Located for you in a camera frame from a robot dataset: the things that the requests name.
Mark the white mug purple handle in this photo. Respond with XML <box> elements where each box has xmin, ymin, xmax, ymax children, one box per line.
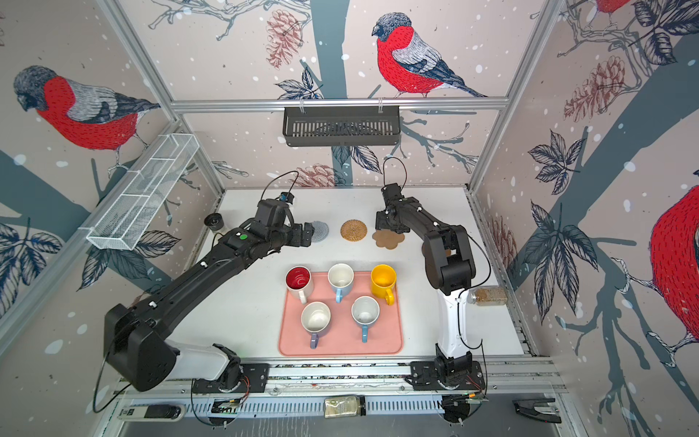
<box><xmin>300</xmin><ymin>302</ymin><xmax>331</xmax><ymax>350</ymax></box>

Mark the jar below table edge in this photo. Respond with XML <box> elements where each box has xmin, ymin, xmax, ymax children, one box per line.
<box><xmin>323</xmin><ymin>395</ymin><xmax>367</xmax><ymax>419</ymax></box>

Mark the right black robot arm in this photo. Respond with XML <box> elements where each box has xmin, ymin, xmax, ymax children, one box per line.
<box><xmin>376</xmin><ymin>183</ymin><xmax>477</xmax><ymax>387</ymax></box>

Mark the white wire mesh basket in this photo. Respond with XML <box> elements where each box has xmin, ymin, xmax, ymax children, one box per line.
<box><xmin>87</xmin><ymin>133</ymin><xmax>200</xmax><ymax>251</ymax></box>

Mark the pink tray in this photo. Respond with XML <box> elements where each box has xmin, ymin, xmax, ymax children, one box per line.
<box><xmin>279</xmin><ymin>271</ymin><xmax>403</xmax><ymax>357</ymax></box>

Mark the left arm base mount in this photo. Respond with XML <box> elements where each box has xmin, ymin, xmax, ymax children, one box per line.
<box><xmin>192</xmin><ymin>362</ymin><xmax>270</xmax><ymax>395</ymax></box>

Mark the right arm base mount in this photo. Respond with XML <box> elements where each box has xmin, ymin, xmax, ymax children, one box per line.
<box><xmin>404</xmin><ymin>361</ymin><xmax>486</xmax><ymax>391</ymax></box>

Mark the black hanging basket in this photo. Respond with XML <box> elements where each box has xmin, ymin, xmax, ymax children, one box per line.
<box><xmin>282</xmin><ymin>106</ymin><xmax>402</xmax><ymax>147</ymax></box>

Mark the brown flower-shaped coaster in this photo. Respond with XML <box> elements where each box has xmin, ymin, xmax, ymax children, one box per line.
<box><xmin>372</xmin><ymin>229</ymin><xmax>405</xmax><ymax>251</ymax></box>

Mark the yellow mug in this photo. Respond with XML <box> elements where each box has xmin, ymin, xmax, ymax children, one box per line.
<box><xmin>371</xmin><ymin>264</ymin><xmax>397</xmax><ymax>305</ymax></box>

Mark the white mug light-blue handle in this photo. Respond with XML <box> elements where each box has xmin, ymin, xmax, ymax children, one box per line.
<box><xmin>327</xmin><ymin>263</ymin><xmax>354</xmax><ymax>303</ymax></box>

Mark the black-lid spice jar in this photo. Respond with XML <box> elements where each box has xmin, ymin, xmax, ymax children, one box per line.
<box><xmin>204</xmin><ymin>213</ymin><xmax>225</xmax><ymax>233</ymax></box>

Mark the red interior white mug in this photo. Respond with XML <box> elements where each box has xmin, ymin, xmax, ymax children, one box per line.
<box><xmin>285</xmin><ymin>266</ymin><xmax>315</xmax><ymax>305</ymax></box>

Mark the white mug blue handle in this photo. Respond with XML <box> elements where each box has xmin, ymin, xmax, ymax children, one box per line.
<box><xmin>351</xmin><ymin>296</ymin><xmax>380</xmax><ymax>343</ymax></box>

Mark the black device on rail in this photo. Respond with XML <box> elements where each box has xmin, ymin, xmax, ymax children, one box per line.
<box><xmin>118</xmin><ymin>404</ymin><xmax>185</xmax><ymax>422</ymax></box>

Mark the tan cork round coaster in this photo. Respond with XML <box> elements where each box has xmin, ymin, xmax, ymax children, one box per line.
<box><xmin>340</xmin><ymin>220</ymin><xmax>368</xmax><ymax>242</ymax></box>

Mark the clear jar with grains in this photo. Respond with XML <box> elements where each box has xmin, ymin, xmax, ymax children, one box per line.
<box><xmin>467</xmin><ymin>286</ymin><xmax>508</xmax><ymax>306</ymax></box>

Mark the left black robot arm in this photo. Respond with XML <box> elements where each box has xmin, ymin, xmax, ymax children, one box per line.
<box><xmin>104</xmin><ymin>191</ymin><xmax>314</xmax><ymax>391</ymax></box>

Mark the grey woven round coaster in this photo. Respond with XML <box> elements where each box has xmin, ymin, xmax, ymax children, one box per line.
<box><xmin>311</xmin><ymin>221</ymin><xmax>329</xmax><ymax>243</ymax></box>

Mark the black clamp tool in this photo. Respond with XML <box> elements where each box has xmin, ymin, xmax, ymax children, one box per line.
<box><xmin>513</xmin><ymin>397</ymin><xmax>562</xmax><ymax>424</ymax></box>

